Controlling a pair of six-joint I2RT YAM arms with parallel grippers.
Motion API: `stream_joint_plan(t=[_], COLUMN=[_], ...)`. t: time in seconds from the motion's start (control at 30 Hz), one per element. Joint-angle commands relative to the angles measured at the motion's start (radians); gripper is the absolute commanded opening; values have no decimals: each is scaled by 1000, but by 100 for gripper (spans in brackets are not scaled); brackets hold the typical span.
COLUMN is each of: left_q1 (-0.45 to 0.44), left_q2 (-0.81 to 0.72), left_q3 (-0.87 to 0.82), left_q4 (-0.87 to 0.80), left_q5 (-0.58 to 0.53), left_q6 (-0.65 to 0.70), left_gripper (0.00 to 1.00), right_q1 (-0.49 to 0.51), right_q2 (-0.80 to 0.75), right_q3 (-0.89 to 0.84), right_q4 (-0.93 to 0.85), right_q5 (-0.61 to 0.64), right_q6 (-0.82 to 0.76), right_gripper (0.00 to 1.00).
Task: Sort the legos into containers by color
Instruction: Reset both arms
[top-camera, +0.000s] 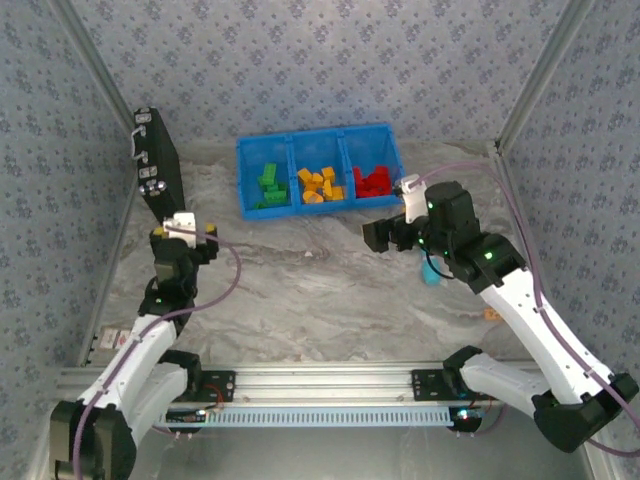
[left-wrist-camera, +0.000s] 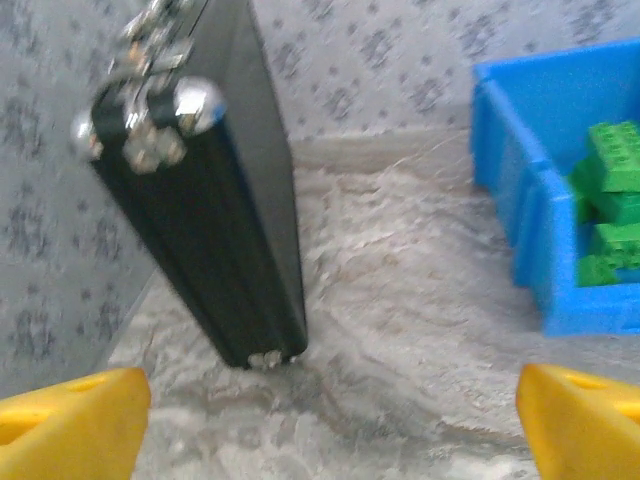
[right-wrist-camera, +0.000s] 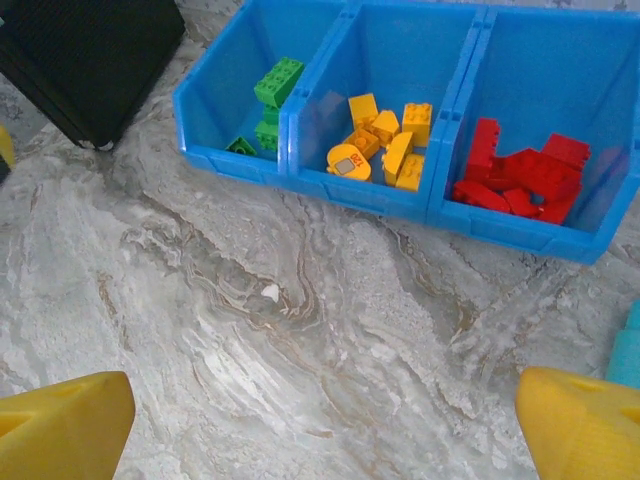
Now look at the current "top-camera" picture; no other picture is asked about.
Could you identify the teal plastic marker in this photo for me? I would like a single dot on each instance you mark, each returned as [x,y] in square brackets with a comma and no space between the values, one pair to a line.
[430,277]

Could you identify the long green lego brick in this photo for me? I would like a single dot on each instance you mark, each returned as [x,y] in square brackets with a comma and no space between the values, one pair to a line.
[275,200]

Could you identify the small orange lego brick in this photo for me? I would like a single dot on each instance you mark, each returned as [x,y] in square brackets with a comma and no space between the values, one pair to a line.
[316,180]

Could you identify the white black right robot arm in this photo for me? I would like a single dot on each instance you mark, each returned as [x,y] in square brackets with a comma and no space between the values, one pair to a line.
[540,325]

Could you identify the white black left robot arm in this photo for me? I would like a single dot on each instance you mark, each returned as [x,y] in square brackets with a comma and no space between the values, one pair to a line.
[135,345]

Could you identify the black case with silver latches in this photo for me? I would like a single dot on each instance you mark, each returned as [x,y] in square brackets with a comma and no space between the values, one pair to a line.
[160,150]

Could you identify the white red printed card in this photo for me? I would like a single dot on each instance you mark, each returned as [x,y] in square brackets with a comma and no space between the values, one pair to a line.
[112,339]

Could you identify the small orange tag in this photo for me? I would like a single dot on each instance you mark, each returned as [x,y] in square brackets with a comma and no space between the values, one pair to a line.
[491,315]

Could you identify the small black controller board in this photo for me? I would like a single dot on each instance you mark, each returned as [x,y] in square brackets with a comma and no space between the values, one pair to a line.
[185,416]
[465,417]

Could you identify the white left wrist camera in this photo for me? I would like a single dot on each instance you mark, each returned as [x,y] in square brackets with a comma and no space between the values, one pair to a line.
[180,225]

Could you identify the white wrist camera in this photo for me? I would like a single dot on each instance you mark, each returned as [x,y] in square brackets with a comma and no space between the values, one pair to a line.
[414,200]
[180,225]

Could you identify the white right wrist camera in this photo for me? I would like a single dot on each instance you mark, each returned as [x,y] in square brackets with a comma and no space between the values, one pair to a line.
[414,200]

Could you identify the wide aluminium base rail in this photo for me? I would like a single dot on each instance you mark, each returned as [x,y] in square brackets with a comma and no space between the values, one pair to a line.
[325,382]

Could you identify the aluminium frame post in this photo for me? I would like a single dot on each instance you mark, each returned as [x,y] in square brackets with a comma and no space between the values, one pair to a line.
[95,60]
[543,70]

